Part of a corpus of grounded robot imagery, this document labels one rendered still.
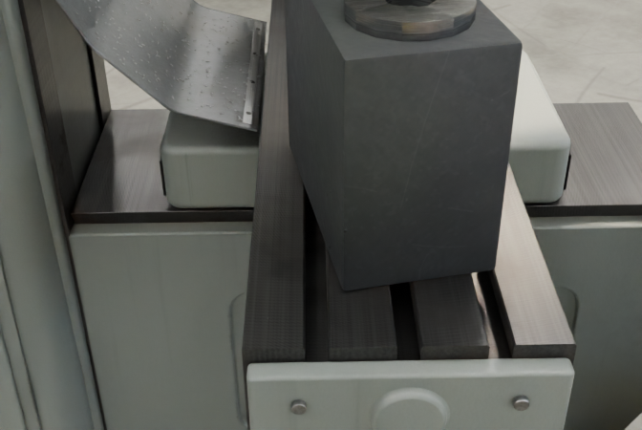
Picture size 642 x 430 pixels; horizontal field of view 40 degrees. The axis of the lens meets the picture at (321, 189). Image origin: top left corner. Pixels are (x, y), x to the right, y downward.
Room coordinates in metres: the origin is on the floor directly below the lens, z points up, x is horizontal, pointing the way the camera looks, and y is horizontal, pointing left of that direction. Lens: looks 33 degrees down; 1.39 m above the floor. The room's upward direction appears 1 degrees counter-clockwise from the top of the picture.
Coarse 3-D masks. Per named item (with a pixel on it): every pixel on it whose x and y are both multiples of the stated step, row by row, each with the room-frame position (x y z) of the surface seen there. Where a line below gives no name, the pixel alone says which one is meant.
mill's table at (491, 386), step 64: (256, 192) 0.65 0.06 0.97; (512, 192) 0.64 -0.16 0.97; (256, 256) 0.55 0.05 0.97; (320, 256) 0.58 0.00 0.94; (512, 256) 0.55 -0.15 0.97; (256, 320) 0.48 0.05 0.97; (320, 320) 0.51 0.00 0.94; (384, 320) 0.48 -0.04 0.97; (448, 320) 0.48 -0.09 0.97; (512, 320) 0.48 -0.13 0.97; (256, 384) 0.43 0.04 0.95; (320, 384) 0.43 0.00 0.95; (384, 384) 0.43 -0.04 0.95; (448, 384) 0.43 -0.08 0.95; (512, 384) 0.44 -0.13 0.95
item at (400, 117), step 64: (320, 0) 0.61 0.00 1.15; (384, 0) 0.57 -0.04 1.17; (448, 0) 0.57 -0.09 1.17; (320, 64) 0.58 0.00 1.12; (384, 64) 0.51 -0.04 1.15; (448, 64) 0.52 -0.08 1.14; (512, 64) 0.53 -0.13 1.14; (320, 128) 0.58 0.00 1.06; (384, 128) 0.51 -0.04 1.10; (448, 128) 0.52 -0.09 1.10; (320, 192) 0.58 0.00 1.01; (384, 192) 0.51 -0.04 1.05; (448, 192) 0.52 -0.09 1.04; (384, 256) 0.51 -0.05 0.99; (448, 256) 0.52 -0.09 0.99
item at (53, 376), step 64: (0, 0) 0.88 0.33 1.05; (0, 64) 0.87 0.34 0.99; (64, 64) 1.02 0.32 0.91; (0, 128) 0.86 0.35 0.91; (64, 128) 0.97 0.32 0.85; (0, 192) 0.85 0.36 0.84; (64, 192) 0.91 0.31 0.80; (0, 256) 0.85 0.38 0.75; (64, 256) 0.89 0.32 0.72; (0, 320) 0.84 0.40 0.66; (64, 320) 0.87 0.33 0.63; (0, 384) 0.83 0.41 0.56; (64, 384) 0.85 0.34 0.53
